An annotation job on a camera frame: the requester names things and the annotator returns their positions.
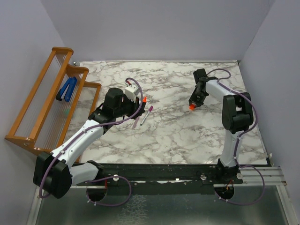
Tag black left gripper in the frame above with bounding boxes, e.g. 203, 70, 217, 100
114, 94, 144, 120

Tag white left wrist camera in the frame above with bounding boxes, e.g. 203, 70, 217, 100
125, 84, 140, 102

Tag orange wooden rack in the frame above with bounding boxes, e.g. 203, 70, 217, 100
5, 47, 101, 155

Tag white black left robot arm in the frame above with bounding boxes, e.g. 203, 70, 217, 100
33, 84, 146, 199

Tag green object in rack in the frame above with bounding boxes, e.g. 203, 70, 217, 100
64, 109, 70, 116

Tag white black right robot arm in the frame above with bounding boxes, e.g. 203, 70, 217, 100
189, 77, 254, 183

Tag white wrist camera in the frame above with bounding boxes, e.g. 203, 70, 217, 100
125, 84, 140, 102
193, 68, 208, 84

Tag black orange highlighter pen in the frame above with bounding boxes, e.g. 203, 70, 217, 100
141, 97, 147, 110

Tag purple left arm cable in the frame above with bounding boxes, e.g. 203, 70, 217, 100
38, 78, 144, 207

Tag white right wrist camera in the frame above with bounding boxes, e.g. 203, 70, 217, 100
193, 68, 208, 84

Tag blue stapler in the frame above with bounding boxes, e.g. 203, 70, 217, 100
55, 77, 77, 102

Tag pink highlighter pen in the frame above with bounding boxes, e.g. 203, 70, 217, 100
132, 118, 139, 129

